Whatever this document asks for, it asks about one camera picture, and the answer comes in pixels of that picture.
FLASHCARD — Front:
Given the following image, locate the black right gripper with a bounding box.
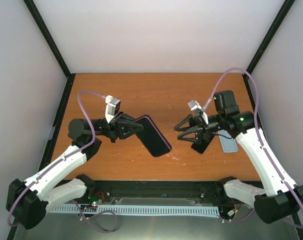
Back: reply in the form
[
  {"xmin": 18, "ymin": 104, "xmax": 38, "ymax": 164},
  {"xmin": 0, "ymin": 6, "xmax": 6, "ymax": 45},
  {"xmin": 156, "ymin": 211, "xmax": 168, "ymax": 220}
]
[{"xmin": 173, "ymin": 112, "xmax": 224, "ymax": 144}]

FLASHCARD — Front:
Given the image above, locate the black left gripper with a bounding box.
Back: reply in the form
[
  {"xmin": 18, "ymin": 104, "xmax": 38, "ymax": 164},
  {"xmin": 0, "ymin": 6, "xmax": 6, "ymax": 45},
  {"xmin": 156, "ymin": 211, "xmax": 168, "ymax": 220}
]
[{"xmin": 93, "ymin": 111, "xmax": 146, "ymax": 143}]

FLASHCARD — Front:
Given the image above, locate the pink phone black screen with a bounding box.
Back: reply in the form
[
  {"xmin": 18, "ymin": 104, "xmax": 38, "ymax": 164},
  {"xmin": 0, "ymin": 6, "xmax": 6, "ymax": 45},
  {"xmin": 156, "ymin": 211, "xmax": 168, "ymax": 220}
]
[{"xmin": 191, "ymin": 135, "xmax": 214, "ymax": 154}]

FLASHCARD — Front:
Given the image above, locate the light blue phone case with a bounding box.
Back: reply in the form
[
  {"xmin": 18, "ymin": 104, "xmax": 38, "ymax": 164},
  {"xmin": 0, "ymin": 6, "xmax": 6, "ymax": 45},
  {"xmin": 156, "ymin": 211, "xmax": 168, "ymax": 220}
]
[{"xmin": 219, "ymin": 135, "xmax": 239, "ymax": 154}]

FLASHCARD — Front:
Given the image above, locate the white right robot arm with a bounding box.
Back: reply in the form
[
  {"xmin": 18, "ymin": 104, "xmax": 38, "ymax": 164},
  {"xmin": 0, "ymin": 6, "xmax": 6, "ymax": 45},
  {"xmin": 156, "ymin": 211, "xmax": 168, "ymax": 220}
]
[{"xmin": 174, "ymin": 90, "xmax": 303, "ymax": 224}]

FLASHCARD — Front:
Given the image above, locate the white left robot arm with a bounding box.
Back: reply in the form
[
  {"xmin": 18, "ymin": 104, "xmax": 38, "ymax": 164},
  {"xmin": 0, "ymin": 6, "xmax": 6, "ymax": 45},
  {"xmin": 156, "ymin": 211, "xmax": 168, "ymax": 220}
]
[{"xmin": 5, "ymin": 112, "xmax": 144, "ymax": 230}]

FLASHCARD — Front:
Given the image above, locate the metal front plate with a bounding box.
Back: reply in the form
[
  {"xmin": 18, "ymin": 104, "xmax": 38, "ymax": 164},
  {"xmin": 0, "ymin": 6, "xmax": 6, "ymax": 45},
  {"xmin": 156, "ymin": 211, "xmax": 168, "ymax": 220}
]
[{"xmin": 14, "ymin": 213, "xmax": 299, "ymax": 240}]

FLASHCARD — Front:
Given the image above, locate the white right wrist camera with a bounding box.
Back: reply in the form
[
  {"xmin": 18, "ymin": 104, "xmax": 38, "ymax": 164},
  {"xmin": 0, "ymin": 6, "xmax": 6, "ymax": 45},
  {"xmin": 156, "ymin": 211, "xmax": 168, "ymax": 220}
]
[{"xmin": 187, "ymin": 100, "xmax": 209, "ymax": 124}]

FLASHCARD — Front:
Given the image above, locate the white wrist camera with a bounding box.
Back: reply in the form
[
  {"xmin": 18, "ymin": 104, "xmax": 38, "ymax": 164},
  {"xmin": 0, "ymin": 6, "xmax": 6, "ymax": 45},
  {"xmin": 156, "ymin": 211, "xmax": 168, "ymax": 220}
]
[
  {"xmin": 187, "ymin": 100, "xmax": 209, "ymax": 124},
  {"xmin": 105, "ymin": 95, "xmax": 121, "ymax": 123}
]

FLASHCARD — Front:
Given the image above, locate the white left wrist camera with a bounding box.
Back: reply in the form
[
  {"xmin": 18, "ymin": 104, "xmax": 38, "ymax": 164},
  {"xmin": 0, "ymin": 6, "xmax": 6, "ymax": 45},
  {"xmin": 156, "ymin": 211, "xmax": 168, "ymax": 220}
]
[{"xmin": 105, "ymin": 95, "xmax": 121, "ymax": 123}]

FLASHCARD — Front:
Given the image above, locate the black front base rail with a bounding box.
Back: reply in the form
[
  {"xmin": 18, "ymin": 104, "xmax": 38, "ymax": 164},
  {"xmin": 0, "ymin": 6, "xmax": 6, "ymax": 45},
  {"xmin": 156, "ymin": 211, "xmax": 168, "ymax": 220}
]
[{"xmin": 26, "ymin": 179, "xmax": 292, "ymax": 203}]

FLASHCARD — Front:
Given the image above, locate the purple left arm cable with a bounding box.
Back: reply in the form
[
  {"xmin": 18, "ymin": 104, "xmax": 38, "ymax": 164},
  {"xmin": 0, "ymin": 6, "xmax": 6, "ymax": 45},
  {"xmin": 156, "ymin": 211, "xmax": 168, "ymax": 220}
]
[{"xmin": 6, "ymin": 90, "xmax": 119, "ymax": 232}]

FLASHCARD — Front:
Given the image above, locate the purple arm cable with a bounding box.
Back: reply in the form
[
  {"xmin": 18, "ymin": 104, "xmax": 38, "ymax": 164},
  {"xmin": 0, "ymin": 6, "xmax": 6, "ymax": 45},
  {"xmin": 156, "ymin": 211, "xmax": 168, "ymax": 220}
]
[
  {"xmin": 6, "ymin": 90, "xmax": 119, "ymax": 232},
  {"xmin": 203, "ymin": 67, "xmax": 303, "ymax": 230}
]

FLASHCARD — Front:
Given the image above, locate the light blue slotted cable duct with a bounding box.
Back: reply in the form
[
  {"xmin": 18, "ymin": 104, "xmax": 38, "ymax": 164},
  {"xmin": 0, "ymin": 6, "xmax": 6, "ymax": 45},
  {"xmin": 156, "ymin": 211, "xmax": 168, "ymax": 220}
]
[{"xmin": 50, "ymin": 203, "xmax": 220, "ymax": 218}]

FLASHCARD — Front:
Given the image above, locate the black left table rail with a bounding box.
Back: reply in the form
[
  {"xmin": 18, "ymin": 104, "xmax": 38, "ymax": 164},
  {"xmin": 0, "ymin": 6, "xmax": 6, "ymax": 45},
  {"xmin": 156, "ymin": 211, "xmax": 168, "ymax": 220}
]
[{"xmin": 38, "ymin": 73, "xmax": 76, "ymax": 171}]

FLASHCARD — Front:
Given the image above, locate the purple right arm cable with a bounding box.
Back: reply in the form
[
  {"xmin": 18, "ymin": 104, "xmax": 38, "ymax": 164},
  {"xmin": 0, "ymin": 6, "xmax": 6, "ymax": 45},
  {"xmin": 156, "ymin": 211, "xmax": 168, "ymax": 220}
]
[{"xmin": 203, "ymin": 67, "xmax": 303, "ymax": 230}]

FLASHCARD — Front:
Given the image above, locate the black right frame post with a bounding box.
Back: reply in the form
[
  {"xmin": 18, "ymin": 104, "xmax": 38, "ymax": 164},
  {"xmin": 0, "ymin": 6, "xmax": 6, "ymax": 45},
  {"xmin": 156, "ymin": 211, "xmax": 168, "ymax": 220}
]
[{"xmin": 246, "ymin": 0, "xmax": 295, "ymax": 74}]

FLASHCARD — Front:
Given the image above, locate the black frame post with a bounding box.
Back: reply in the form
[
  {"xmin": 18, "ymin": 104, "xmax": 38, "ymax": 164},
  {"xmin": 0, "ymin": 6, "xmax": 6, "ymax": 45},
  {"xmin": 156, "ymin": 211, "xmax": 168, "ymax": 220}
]
[
  {"xmin": 23, "ymin": 0, "xmax": 72, "ymax": 78},
  {"xmin": 246, "ymin": 0, "xmax": 295, "ymax": 74}
]

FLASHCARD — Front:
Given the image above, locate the black left frame post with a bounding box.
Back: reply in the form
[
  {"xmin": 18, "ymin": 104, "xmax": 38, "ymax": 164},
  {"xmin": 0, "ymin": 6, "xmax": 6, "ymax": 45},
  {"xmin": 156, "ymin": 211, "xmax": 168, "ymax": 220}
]
[{"xmin": 23, "ymin": 0, "xmax": 72, "ymax": 78}]

